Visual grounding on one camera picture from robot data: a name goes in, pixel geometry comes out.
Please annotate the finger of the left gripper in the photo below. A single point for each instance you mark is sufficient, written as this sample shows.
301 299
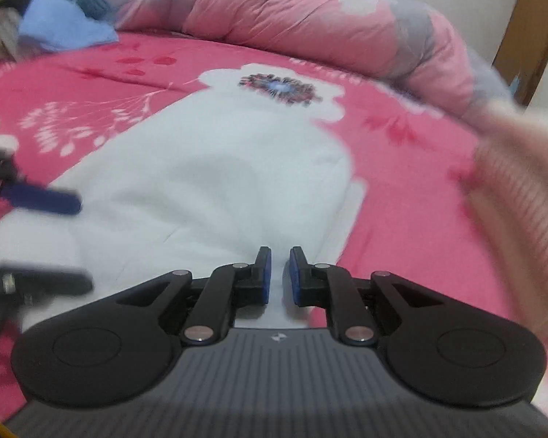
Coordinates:
42 199
23 282

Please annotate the beige folded garment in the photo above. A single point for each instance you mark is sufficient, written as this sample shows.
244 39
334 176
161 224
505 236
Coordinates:
523 279

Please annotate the pile of mixed clothes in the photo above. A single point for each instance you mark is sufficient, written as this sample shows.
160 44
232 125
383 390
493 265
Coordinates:
11 47

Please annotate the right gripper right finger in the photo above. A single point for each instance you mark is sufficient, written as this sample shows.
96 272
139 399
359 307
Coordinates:
439 347

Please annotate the pink grey rolled duvet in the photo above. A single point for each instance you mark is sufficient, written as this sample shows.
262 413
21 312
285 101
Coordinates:
404 43

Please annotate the white shirt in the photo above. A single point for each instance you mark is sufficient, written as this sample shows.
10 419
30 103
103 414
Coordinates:
205 182

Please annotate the cream folded fleece garment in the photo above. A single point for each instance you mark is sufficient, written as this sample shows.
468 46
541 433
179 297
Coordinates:
526 127

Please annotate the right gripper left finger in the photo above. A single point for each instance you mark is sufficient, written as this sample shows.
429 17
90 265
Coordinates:
119 347

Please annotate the blue cloth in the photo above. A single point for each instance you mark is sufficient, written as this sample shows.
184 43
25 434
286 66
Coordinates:
54 26

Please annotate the teal blue blanket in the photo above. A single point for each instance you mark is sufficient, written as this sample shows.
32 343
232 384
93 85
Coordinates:
99 10

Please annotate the brown wooden door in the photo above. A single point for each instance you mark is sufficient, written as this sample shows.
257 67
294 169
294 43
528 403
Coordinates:
523 53

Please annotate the pink floral bed blanket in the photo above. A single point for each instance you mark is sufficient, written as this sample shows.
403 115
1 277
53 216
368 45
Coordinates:
413 221

